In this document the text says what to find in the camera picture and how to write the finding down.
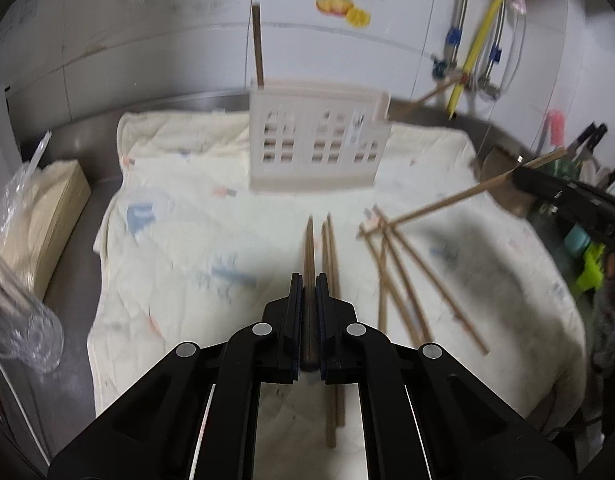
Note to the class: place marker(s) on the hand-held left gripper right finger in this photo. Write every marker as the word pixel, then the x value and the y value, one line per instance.
pixel 322 320

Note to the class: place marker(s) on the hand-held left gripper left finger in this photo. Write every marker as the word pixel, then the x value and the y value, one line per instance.
pixel 296 320

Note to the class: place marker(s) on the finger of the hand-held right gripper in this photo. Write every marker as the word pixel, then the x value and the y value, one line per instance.
pixel 537 181

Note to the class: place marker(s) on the light wooden chopstick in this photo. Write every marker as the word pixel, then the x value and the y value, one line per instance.
pixel 454 310
pixel 401 305
pixel 437 203
pixel 427 96
pixel 406 292
pixel 382 285

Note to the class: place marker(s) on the beige plastic chopstick holder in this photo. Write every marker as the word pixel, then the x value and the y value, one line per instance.
pixel 307 172

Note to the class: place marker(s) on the teal plastic cup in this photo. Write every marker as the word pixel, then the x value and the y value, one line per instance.
pixel 577 240

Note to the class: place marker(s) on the pink bottle brush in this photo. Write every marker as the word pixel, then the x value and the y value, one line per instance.
pixel 555 130

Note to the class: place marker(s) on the bright green plastic item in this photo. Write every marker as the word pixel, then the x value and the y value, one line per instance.
pixel 592 270

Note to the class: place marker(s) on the metal angle valve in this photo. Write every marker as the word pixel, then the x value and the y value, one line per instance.
pixel 450 71
pixel 489 87

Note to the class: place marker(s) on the cream quilted printed cloth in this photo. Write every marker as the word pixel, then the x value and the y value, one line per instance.
pixel 212 240

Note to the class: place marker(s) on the stack of beige paper sheets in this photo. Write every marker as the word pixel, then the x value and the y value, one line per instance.
pixel 42 220

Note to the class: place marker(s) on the clear drinking glass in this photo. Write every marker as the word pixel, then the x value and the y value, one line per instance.
pixel 22 320

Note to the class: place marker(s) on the clear plastic bag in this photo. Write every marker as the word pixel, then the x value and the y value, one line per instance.
pixel 22 185

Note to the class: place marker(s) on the pink wall hook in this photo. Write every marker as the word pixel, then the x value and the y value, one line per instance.
pixel 518 2

